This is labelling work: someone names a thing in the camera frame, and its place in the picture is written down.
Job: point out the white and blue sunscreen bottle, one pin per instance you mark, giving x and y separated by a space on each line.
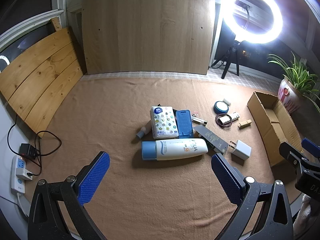
175 148

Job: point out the purple rubber band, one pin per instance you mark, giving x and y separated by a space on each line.
217 120

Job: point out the patterned white tube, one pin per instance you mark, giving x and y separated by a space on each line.
225 121
235 116

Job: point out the black panel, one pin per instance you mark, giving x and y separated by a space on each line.
222 45

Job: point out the patterned tissue pack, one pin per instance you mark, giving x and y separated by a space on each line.
163 122

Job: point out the blue round tin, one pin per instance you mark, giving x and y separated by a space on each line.
221 107

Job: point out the white power strip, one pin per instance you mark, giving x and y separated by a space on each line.
17 180

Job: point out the black tripod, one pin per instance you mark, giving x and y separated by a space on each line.
228 60

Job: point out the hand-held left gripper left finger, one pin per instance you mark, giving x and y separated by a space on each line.
96 175

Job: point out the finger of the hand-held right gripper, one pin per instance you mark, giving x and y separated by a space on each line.
311 147
292 153

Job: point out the person's right forearm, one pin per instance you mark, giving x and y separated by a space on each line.
303 212

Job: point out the pine wood panel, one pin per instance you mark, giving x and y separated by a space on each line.
42 80

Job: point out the cardboard box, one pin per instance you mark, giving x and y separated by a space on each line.
287 120

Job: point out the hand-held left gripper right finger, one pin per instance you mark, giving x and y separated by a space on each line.
227 180

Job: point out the rectangular packaging box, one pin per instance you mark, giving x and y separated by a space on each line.
212 138

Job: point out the pink tube with grey cap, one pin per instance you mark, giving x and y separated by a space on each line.
143 131

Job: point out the large light wooden board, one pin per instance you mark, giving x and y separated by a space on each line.
147 30

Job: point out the spider plant in painted pot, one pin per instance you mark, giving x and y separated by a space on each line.
290 95

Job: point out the blue phone stand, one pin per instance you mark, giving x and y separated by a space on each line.
184 123

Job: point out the clear black gel pen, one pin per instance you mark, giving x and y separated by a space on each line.
200 121

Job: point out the white charger plug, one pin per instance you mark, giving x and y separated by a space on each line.
241 151

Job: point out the small white eraser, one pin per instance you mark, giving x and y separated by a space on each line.
227 101

